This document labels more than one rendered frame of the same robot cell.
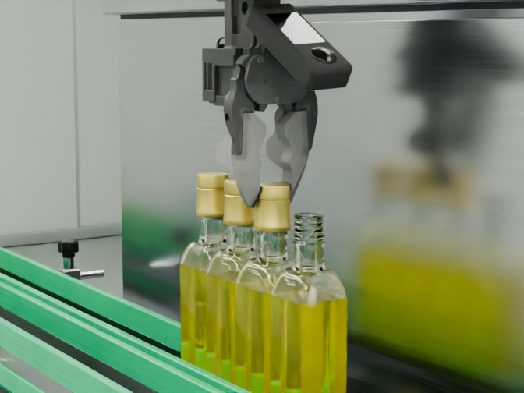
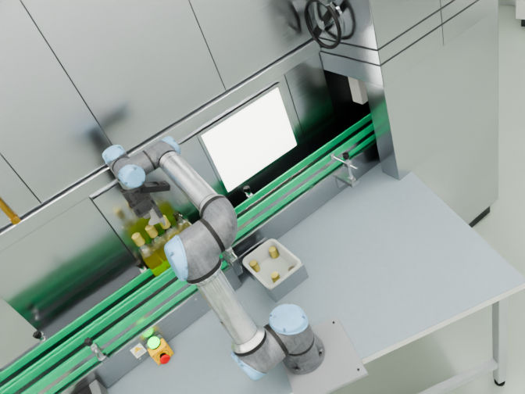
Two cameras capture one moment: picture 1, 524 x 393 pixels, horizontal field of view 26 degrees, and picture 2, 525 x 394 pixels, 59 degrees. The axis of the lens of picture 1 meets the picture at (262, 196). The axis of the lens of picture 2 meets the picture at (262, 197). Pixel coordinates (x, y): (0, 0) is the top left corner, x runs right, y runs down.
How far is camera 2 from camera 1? 162 cm
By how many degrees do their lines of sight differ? 74
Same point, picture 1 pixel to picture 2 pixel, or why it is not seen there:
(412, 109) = not seen: hidden behind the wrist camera
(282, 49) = (158, 188)
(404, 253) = (169, 210)
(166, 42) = (16, 250)
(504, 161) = not seen: hidden behind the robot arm
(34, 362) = (138, 317)
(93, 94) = not seen: outside the picture
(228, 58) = (144, 202)
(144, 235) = (44, 308)
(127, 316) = (100, 307)
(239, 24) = (134, 195)
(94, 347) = (131, 305)
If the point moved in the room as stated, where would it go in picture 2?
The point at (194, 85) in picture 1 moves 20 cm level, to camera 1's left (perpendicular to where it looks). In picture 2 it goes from (44, 248) to (23, 291)
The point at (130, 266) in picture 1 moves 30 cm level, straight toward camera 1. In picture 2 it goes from (41, 324) to (109, 301)
